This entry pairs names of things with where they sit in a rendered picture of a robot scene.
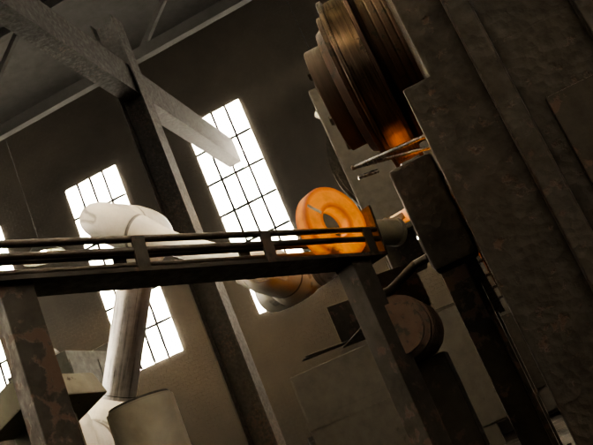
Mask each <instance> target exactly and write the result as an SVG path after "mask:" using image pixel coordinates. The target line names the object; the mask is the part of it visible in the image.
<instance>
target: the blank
mask: <svg viewBox="0 0 593 445"><path fill-rule="evenodd" d="M323 214H327V215H330V216H332V217H333V218H334V219H335V220H336V221H337V223H338V225H339V227H340V228H346V227H366V223H365V220H364V217H363V215H362V213H361V212H360V210H359V208H358V207H357V205H356V204H355V203H354V202H353V201H352V200H351V199H350V198H349V197H348V196H347V195H345V194H344V193H342V192H340V191H338V190H335V189H334V188H330V187H320V188H316V189H314V190H312V191H311V192H309V193H308V194H307V195H306V196H304V197H303V198H302V199H301V200H300V202H299V203H298V205H297V208H296V226H297V229H322V228H326V225H325V223H324V220H323ZM362 236H363V235H362V233H348V234H341V236H340V237H339V236H336V235H335V234H327V235H307V236H301V238H302V239H307V238H343V237H362ZM364 247H365V242H363V243H346V244H330V245H308V248H309V249H310V250H311V251H312V252H313V253H315V254H316V255H324V254H338V253H360V252H362V251H363V249H364Z"/></svg>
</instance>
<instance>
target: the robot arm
mask: <svg viewBox="0 0 593 445"><path fill-rule="evenodd" d="M395 217H396V218H401V219H402V220H403V221H404V222H405V223H407V222H409V221H410V219H409V217H408V215H407V213H406V210H405V208H404V209H403V210H401V211H400V212H398V213H396V214H394V215H392V216H390V217H388V218H383V219H382V220H384V219H390V218H395ZM79 223H80V225H81V228H82V229H83V231H84V232H85V233H86V234H87V235H89V236H90V237H106V236H130V235H153V234H177V233H178V232H175V231H173V228H172V226H171V224H170V222H169V221H168V219H167V218H166V217H165V216H163V215H162V214H160V213H159V212H157V211H154V210H152V209H150V208H147V207H142V206H137V205H129V204H119V203H108V202H95V203H91V204H88V205H87V206H86V207H84V208H83V209H82V211H81V213H80V216H79ZM212 243H213V242H210V241H206V240H185V241H165V242H146V246H156V245H193V244H212ZM233 256H239V255H238V253H216V254H200V255H185V256H174V257H177V258H181V259H185V260H188V259H204V258H218V257H233ZM337 276H338V274H336V272H330V273H319V274H309V275H288V276H277V277H267V278H257V279H251V280H246V279H245V280H236V282H237V283H238V284H240V285H242V286H244V287H246V288H248V289H250V290H253V291H254V292H255V296H256V299H257V300H258V301H259V304H260V305H261V306H262V307H263V308H264V309H265V310H266V311H268V312H270V313H273V312H279V311H282V310H285V309H288V308H290V307H292V306H293V305H296V304H298V303H300V302H302V301H303V300H305V299H307V298H308V297H309V296H311V295H312V294H313V293H314V292H315V291H316V290H317V289H318V288H320V287H321V286H322V285H325V284H327V283H328V282H330V281H332V280H333V279H335V277H337ZM151 292H152V287H151V288H140V289H132V290H117V291H116V297H115V304H114V310H113V315H112V322H111V328H110V334H109V345H108V351H107V357H106V364H105V369H104V375H103V382H102V386H103V387H104V388H105V389H106V390H107V393H106V394H105V395H104V396H103V397H102V398H101V399H100V400H99V401H98V402H97V403H96V404H95V405H94V406H93V407H92V408H91V409H90V410H89V411H88V413H87V414H86V415H85V416H84V417H83V418H82V419H81V420H80V421H79V423H80V426H81V429H82V432H83V435H84V437H85V440H86V445H116V444H115V442H114V439H113V436H112V433H111V431H110V428H109V423H108V421H107V416H108V414H109V410H111V409H112V408H114V407H115V406H117V405H119V404H121V403H123V402H126V401H128V400H130V399H132V398H134V397H136V396H137V390H138V384H139V372H140V366H141V359H142V354H143V348H144V342H145V335H146V324H147V317H148V311H149V305H150V298H151Z"/></svg>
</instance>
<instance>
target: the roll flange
mask: <svg viewBox="0 0 593 445"><path fill-rule="evenodd" d="M342 1H343V2H344V4H345V6H346V8H347V10H348V13H349V15H350V17H351V19H352V21H353V23H354V25H355V27H356V30H357V32H358V34H359V36H360V38H361V40H362V42H363V44H364V46H365V48H366V50H367V52H368V54H369V56H370V59H371V61H372V63H373V65H374V67H375V69H376V71H377V73H378V75H379V77H380V79H381V81H382V83H383V85H384V87H385V89H386V91H387V93H388V95H389V97H390V99H391V101H392V103H393V105H394V107H395V109H396V111H397V113H398V115H399V117H400V119H401V121H402V123H403V124H404V126H405V128H406V130H407V132H408V134H409V136H410V138H411V139H414V138H416V137H418V136H421V135H423V132H422V130H421V128H420V126H419V124H418V122H417V120H416V117H415V115H414V113H413V111H412V109H411V107H410V106H409V103H408V101H407V99H406V97H405V95H404V93H403V91H404V90H405V89H406V88H408V87H411V86H413V85H415V84H416V83H418V82H420V81H421V80H423V79H424V77H423V75H422V73H421V72H420V70H419V68H418V65H417V62H416V60H415V58H414V57H413V55H412V53H411V51H410V49H409V46H408V44H407V43H406V41H405V39H404V37H403V35H402V32H401V30H400V28H399V27H398V25H397V23H396V21H395V19H394V16H393V14H392V12H391V11H390V9H389V7H388V5H387V3H386V1H385V0H350V1H349V0H342ZM425 140H426V139H423V140H419V141H418V142H416V143H414V146H415V147H416V148H420V147H421V146H420V144H419V143H421V142H422V141H425Z"/></svg>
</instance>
